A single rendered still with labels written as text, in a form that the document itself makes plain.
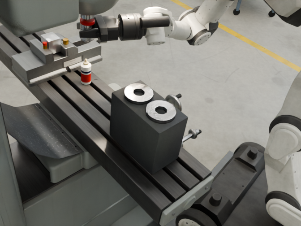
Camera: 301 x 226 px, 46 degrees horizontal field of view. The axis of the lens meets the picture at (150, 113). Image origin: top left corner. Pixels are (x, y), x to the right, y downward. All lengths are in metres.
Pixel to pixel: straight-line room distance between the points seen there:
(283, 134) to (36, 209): 0.90
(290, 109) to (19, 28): 0.87
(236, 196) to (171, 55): 2.10
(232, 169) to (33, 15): 1.13
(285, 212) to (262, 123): 1.54
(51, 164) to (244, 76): 2.44
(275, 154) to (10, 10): 0.95
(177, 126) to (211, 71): 2.34
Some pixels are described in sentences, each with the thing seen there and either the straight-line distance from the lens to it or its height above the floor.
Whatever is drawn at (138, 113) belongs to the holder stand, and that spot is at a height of 1.13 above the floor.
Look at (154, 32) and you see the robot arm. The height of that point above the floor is 1.24.
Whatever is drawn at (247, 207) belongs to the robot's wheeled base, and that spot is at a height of 0.57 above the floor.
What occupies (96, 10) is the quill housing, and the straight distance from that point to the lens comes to 1.08.
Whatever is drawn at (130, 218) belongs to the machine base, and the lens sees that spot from 1.90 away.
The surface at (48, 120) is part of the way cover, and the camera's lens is 1.37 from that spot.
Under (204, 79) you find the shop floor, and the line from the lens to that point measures 3.22.
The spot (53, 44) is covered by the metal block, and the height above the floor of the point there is 1.07.
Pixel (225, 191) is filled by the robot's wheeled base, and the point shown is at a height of 0.59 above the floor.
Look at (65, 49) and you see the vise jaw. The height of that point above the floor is 1.05.
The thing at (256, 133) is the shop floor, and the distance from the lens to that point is 2.83.
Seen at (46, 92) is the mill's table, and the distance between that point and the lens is 1.39.
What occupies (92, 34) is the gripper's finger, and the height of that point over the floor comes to 1.23.
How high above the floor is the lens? 1.81
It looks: 41 degrees down
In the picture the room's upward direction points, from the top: 9 degrees clockwise
